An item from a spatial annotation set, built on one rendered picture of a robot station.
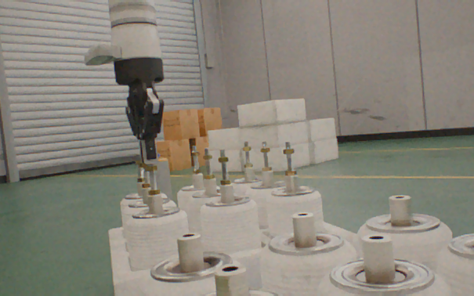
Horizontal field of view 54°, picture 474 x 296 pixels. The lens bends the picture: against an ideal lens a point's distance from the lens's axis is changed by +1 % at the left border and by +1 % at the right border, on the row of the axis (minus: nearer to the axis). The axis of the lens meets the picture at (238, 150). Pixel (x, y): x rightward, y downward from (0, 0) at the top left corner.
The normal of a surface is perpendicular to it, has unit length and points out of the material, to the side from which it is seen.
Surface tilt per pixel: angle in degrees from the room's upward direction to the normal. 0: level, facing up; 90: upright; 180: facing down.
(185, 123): 90
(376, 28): 90
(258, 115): 90
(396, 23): 90
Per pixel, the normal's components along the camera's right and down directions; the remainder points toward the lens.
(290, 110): 0.73, -0.04
